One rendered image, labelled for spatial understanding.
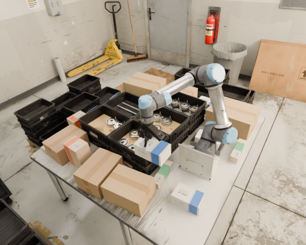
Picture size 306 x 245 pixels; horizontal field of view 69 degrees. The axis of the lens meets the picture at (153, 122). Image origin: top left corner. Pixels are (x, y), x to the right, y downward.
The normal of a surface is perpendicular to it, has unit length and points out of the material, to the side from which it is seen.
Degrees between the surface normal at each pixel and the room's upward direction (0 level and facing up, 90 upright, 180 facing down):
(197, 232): 0
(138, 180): 0
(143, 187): 0
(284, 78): 76
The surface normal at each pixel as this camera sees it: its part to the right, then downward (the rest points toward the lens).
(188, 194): -0.06, -0.79
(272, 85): -0.56, 0.28
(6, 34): 0.82, 0.31
